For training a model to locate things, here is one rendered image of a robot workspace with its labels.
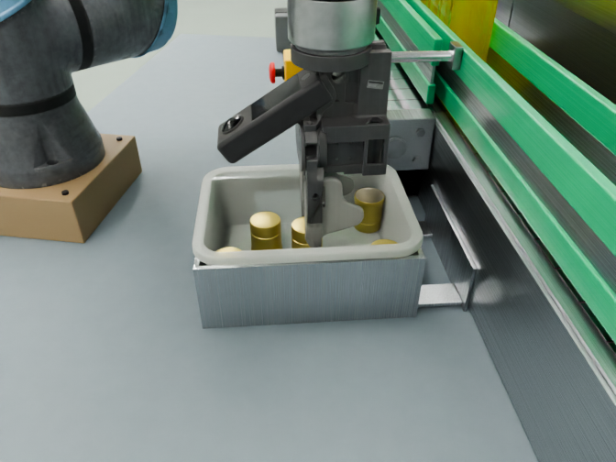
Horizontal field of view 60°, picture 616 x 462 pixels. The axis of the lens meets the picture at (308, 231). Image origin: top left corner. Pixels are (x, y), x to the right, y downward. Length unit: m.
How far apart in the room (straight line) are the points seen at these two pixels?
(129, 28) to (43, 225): 0.26
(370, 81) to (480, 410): 0.30
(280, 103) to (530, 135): 0.21
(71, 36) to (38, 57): 0.04
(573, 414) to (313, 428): 0.20
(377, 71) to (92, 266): 0.39
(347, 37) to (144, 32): 0.36
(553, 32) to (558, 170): 0.46
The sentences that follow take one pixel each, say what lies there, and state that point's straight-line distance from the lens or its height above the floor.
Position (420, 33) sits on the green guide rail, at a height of 0.95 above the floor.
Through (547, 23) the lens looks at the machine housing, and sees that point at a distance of 0.90.
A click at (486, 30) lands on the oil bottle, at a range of 0.75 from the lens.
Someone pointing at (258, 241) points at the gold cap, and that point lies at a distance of 0.59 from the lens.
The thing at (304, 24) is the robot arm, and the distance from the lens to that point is 0.46.
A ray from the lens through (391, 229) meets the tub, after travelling 0.60.
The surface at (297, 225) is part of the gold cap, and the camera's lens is 0.57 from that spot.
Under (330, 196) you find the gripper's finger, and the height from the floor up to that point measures 0.87.
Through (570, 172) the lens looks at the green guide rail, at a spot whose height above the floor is 0.95.
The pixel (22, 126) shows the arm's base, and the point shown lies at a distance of 0.71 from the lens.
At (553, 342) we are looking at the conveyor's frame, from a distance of 0.43.
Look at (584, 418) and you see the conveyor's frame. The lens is 0.41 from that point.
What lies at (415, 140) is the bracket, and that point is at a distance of 0.67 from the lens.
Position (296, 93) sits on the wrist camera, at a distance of 0.48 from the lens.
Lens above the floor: 1.15
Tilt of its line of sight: 36 degrees down
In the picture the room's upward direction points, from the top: straight up
